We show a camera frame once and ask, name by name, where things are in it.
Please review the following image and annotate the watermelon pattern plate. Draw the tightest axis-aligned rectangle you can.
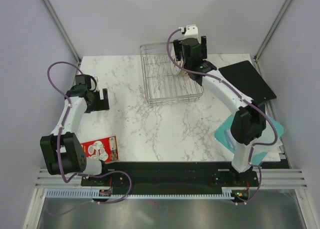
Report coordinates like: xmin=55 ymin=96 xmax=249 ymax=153
xmin=172 ymin=61 xmax=187 ymax=76

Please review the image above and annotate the metal wire dish rack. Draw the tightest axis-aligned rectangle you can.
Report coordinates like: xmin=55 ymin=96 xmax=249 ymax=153
xmin=139 ymin=42 xmax=204 ymax=106

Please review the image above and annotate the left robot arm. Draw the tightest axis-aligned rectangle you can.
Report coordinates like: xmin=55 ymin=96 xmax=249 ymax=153
xmin=40 ymin=74 xmax=110 ymax=186

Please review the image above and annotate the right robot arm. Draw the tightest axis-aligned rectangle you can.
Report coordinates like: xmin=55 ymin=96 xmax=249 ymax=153
xmin=173 ymin=37 xmax=266 ymax=186

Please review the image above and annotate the red instruction card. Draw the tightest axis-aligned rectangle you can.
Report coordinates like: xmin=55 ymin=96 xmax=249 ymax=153
xmin=81 ymin=136 xmax=119 ymax=164

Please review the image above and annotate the black square mat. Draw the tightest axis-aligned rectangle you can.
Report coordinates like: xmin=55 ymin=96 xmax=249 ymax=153
xmin=218 ymin=60 xmax=277 ymax=103

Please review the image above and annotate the teal cutting mat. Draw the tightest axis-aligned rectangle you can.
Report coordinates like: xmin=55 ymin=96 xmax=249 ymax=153
xmin=214 ymin=115 xmax=285 ymax=165

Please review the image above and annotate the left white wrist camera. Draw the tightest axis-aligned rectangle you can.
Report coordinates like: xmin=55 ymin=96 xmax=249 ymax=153
xmin=93 ymin=76 xmax=104 ymax=100

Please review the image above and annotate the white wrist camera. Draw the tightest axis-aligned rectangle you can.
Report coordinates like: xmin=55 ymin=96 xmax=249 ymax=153
xmin=93 ymin=76 xmax=104 ymax=100
xmin=179 ymin=24 xmax=199 ymax=40

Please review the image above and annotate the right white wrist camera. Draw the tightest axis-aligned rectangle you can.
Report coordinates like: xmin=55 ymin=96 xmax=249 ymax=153
xmin=179 ymin=24 xmax=199 ymax=40

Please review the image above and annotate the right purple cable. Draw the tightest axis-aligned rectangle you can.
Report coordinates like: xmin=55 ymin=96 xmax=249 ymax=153
xmin=166 ymin=28 xmax=278 ymax=206

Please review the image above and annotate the purple cable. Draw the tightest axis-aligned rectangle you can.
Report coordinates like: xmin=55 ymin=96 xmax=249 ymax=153
xmin=166 ymin=28 xmax=278 ymax=206
xmin=46 ymin=61 xmax=133 ymax=216

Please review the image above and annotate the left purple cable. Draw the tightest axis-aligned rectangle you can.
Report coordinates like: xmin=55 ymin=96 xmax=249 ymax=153
xmin=46 ymin=61 xmax=133 ymax=216

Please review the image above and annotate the right aluminium frame post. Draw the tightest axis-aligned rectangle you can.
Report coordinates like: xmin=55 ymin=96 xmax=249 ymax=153
xmin=253 ymin=0 xmax=294 ymax=63

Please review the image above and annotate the aluminium frame post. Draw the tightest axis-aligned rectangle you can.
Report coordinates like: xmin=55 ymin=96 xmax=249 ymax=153
xmin=253 ymin=0 xmax=294 ymax=63
xmin=41 ymin=0 xmax=82 ymax=64

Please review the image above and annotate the white slotted cable duct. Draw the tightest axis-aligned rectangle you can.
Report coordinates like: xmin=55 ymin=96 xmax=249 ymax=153
xmin=45 ymin=188 xmax=242 ymax=200

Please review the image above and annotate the left aluminium frame post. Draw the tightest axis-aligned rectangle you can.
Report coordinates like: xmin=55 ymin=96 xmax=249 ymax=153
xmin=41 ymin=0 xmax=82 ymax=64

